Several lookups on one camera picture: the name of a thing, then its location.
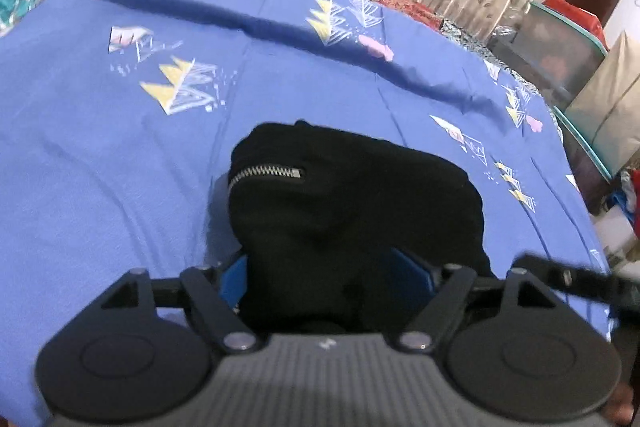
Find beige fabric bag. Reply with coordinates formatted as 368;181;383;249
564;31;640;174

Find stack of folded clothes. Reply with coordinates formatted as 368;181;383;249
608;169;640;236

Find clear storage box teal lid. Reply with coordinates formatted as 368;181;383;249
489;1;609;111

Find blue patterned bedsheet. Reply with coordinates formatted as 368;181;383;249
1;0;606;426

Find black pants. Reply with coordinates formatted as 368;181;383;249
228;121;491;335

